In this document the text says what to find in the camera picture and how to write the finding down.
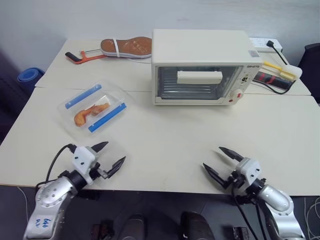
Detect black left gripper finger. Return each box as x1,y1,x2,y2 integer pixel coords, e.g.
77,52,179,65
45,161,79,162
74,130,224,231
106,156,127,179
90,141,110,154

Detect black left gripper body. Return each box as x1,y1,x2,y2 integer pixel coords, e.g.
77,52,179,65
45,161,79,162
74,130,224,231
86,160,108,186

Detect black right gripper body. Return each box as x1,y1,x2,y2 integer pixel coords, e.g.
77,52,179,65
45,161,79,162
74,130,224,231
226,171,251,196

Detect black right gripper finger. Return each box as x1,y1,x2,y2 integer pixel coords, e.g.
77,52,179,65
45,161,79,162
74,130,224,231
202,162,230,190
218,146,245,163

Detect clear container with blue clips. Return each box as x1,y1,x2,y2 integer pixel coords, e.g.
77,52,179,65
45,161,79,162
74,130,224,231
56,80,129,137

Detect white cylinder with red end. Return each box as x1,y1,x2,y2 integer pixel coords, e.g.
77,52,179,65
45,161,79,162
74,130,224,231
229,88,245,101

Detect cream toaster oven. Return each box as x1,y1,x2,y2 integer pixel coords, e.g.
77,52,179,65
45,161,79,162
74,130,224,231
151,29,265,107

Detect blue container clip strip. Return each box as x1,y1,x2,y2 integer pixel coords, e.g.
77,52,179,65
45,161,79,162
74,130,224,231
87,102,127,134
64,84,103,110

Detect orange fried shrimp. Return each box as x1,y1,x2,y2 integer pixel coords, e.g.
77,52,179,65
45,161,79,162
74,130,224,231
73,102,111,128

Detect dark rounded shape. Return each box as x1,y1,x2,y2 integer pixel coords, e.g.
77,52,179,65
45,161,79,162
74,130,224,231
179,211,214,240
119,213,151,240

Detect white handwritten tape label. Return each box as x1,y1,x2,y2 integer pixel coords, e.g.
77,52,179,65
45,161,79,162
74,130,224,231
31,214,60,239

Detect black and red box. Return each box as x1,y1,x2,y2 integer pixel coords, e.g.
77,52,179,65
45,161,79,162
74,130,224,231
252,71,297,91

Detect yellow and white brush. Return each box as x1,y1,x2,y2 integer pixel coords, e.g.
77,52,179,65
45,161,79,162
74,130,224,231
262,60,304,81

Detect brown shoe sole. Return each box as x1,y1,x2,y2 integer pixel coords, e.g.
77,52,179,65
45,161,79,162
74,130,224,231
100,36,154,60

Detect white power strip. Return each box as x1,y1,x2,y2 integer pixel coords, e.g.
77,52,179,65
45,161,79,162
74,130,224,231
248,37,285,54

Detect black chair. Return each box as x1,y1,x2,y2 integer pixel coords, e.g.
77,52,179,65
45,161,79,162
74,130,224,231
297,42,320,104

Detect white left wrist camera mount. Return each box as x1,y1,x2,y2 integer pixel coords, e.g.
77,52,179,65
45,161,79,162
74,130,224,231
71,146,100,185

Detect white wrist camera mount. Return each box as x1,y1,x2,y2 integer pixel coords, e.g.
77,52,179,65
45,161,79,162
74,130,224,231
71,146,100,185
233,157,262,187

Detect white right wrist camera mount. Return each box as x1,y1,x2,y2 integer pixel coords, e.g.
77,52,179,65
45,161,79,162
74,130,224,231
233,157,262,187

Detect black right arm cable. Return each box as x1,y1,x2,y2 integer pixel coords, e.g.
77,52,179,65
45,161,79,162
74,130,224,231
231,184,266,240

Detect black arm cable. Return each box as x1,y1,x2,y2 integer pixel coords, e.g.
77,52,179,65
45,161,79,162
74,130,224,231
231,184,266,240
46,143,77,181

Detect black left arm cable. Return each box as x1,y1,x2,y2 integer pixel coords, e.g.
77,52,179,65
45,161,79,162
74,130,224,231
46,143,77,181

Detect white cable bundle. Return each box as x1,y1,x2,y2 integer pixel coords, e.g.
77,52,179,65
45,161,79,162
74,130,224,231
303,194,320,240

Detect white plastic cylinder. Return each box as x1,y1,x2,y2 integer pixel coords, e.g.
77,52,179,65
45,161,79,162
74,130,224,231
176,70,223,85

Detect thin white cord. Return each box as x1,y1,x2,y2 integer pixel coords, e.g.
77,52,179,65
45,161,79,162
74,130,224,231
126,57,153,65

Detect white strap on shoe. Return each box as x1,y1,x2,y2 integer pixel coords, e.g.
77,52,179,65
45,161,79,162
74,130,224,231
112,37,120,58

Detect black plug with cable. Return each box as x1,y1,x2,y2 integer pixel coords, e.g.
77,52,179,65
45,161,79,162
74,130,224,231
252,39,297,96

